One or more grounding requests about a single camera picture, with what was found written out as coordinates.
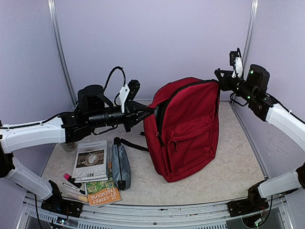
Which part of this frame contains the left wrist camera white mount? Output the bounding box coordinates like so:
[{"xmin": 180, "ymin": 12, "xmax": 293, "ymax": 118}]
[{"xmin": 114, "ymin": 80, "xmax": 140, "ymax": 114}]

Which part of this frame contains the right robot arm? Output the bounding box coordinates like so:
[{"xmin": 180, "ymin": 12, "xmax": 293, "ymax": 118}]
[{"xmin": 214, "ymin": 64, "xmax": 305, "ymax": 212}]

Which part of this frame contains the left aluminium corner post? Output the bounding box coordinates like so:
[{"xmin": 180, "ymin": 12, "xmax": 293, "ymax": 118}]
[{"xmin": 48, "ymin": 0, "xmax": 77, "ymax": 107}]

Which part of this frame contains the floral ceramic mug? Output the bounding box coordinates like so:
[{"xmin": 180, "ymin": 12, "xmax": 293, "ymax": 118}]
[{"xmin": 61, "ymin": 142, "xmax": 77, "ymax": 152}]

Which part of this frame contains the aluminium corner post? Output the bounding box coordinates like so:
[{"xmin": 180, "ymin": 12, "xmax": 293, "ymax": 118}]
[
  {"xmin": 243, "ymin": 0, "xmax": 259, "ymax": 64},
  {"xmin": 48, "ymin": 0, "xmax": 77, "ymax": 107}
]

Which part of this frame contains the orange treehouse book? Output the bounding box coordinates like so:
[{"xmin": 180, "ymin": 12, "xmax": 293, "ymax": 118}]
[{"xmin": 85, "ymin": 163, "xmax": 122, "ymax": 207}]

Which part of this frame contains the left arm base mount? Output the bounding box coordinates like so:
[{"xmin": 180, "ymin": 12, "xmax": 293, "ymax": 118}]
[{"xmin": 41, "ymin": 180, "xmax": 83, "ymax": 218}]

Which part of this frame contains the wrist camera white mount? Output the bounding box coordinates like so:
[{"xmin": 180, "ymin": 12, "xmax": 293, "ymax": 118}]
[
  {"xmin": 229, "ymin": 47, "xmax": 244, "ymax": 79},
  {"xmin": 114, "ymin": 80, "xmax": 140, "ymax": 114}
]

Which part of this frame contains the aluminium front rail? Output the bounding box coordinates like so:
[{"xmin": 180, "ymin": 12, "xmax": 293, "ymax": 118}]
[{"xmin": 18, "ymin": 189, "xmax": 294, "ymax": 229}]

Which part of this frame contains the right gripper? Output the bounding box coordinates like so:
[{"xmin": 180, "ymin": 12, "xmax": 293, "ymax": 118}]
[{"xmin": 215, "ymin": 69, "xmax": 256, "ymax": 101}]

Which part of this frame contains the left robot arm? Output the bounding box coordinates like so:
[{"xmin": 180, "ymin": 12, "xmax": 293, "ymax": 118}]
[{"xmin": 0, "ymin": 84, "xmax": 153, "ymax": 212}]

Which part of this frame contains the right aluminium corner post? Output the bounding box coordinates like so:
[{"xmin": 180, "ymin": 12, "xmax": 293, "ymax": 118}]
[{"xmin": 243, "ymin": 0, "xmax": 259, "ymax": 64}]

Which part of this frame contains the red student backpack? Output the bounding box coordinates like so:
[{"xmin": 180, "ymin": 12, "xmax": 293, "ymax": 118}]
[{"xmin": 120, "ymin": 77, "xmax": 220, "ymax": 182}]

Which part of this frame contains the white coffee cover book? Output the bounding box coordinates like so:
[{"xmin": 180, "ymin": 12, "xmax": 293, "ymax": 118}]
[{"xmin": 72, "ymin": 140, "xmax": 109, "ymax": 183}]

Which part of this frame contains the pink highlighter marker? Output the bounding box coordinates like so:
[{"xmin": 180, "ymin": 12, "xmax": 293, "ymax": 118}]
[{"xmin": 63, "ymin": 173, "xmax": 82, "ymax": 188}]

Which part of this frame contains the grey pencil case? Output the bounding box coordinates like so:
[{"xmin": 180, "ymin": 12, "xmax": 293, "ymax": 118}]
[{"xmin": 111, "ymin": 137, "xmax": 132, "ymax": 191}]

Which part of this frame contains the black pen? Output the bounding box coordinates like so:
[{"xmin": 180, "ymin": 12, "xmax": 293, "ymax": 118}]
[{"xmin": 62, "ymin": 183, "xmax": 85, "ymax": 195}]

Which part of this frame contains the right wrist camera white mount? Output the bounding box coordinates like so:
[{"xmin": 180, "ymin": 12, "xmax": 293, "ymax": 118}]
[{"xmin": 229, "ymin": 47, "xmax": 244, "ymax": 79}]

